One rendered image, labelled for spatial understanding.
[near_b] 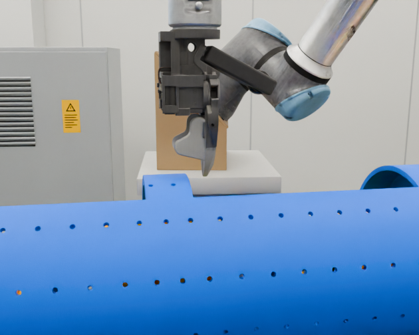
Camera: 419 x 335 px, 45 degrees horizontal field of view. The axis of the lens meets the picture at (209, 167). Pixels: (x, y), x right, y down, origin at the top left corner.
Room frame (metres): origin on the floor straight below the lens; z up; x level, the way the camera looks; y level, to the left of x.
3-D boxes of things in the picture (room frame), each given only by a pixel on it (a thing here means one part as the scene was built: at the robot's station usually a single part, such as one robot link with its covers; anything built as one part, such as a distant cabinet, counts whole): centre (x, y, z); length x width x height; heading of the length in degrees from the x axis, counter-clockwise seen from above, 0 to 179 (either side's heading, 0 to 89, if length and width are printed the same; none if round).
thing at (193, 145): (0.72, 0.02, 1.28); 0.06 x 0.03 x 0.09; 100
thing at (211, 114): (0.71, 0.00, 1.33); 0.05 x 0.02 x 0.09; 10
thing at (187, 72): (0.73, 0.03, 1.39); 0.09 x 0.08 x 0.12; 100
